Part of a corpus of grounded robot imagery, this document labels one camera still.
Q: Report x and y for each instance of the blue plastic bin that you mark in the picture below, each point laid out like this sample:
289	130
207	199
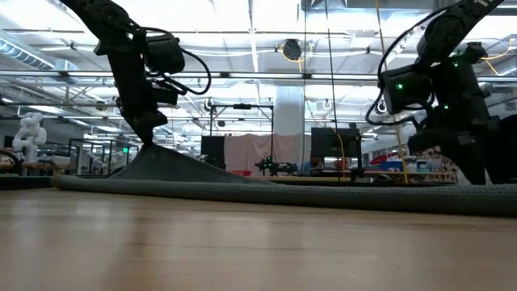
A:
391	165

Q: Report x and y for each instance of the black robot with green light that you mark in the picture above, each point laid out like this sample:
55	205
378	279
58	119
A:
274	166

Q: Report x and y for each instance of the pink hanging cloth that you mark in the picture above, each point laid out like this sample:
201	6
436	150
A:
258	151

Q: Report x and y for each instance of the small black monitor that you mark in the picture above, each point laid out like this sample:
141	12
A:
213	149

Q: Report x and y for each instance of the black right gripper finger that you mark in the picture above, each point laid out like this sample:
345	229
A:
444	141

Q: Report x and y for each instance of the brown floral fabric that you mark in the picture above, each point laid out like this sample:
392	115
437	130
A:
438	171

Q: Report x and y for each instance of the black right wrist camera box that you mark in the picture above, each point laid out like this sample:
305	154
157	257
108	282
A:
406	89

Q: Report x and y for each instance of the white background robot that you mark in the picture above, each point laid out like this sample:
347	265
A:
30	133

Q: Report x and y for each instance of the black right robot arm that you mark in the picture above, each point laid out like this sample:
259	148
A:
456	20

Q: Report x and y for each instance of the black aluminium table frame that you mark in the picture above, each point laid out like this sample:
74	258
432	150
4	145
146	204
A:
24	182

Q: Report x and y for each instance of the black framed enclosure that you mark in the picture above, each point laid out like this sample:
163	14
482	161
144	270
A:
70	155

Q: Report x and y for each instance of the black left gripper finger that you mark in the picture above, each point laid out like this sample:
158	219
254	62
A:
145	129

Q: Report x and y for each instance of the grey waffle-weave towel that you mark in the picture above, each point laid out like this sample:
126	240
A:
282	194

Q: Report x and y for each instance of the black metal camera stand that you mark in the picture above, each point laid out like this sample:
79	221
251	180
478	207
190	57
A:
242	106

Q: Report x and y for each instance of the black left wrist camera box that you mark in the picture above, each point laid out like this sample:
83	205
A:
163	54

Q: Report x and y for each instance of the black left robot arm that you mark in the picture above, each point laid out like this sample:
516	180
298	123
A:
101	16

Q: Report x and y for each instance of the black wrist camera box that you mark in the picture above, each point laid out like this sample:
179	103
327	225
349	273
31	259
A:
406	89
163	54

